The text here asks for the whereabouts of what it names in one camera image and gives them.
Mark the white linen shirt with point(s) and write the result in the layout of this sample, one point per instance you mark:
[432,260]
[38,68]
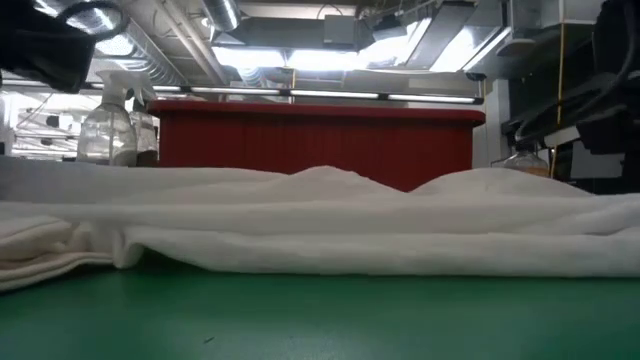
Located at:
[320,225]

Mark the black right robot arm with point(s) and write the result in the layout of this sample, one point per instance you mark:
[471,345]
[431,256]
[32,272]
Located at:
[615,40]

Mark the red plastic laundry bin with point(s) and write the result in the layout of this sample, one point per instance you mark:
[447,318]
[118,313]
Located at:
[325,145]

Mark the clear spray bottle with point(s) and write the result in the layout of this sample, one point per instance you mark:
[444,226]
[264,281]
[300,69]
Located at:
[106,135]

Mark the long ceiling light bar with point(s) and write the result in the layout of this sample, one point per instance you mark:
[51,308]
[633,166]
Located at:
[335,94]

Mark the grey ceiling box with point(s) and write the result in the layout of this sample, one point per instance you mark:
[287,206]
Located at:
[341,30]

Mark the green table mat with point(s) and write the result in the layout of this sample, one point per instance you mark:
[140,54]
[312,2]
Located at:
[300,320]

